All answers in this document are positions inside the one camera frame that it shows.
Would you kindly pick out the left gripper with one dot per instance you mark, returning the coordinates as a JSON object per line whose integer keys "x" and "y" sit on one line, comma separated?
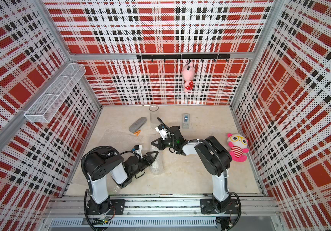
{"x": 149, "y": 156}

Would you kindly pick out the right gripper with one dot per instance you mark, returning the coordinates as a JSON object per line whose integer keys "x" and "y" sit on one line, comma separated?
{"x": 160, "y": 145}

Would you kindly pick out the bubble wrap sheet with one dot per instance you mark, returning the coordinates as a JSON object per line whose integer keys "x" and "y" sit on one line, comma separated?
{"x": 157, "y": 166}
{"x": 121, "y": 141}

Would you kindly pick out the clear glass vase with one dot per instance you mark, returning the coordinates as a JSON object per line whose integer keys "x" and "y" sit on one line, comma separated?
{"x": 154, "y": 114}

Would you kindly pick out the grey tape dispenser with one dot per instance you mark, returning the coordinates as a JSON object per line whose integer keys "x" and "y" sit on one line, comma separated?
{"x": 185, "y": 121}

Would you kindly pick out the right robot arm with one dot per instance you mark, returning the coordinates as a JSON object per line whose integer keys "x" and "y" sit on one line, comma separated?
{"x": 215, "y": 158}

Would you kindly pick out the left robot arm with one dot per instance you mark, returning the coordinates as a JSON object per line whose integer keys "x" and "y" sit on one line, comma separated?
{"x": 104, "y": 161}

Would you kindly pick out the pink owl plush toy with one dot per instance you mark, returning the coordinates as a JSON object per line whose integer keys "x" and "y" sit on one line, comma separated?
{"x": 238, "y": 147}

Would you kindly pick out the pink hanging plush toy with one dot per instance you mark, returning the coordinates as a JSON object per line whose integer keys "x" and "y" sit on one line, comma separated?
{"x": 188, "y": 74}

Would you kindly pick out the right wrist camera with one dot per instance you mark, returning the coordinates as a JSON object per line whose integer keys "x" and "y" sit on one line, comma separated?
{"x": 163, "y": 131}

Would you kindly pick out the black hook rail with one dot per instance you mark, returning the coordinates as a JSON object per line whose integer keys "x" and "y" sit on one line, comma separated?
{"x": 182, "y": 56}

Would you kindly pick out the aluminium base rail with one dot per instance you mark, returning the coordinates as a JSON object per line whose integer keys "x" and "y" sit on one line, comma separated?
{"x": 174, "y": 211}

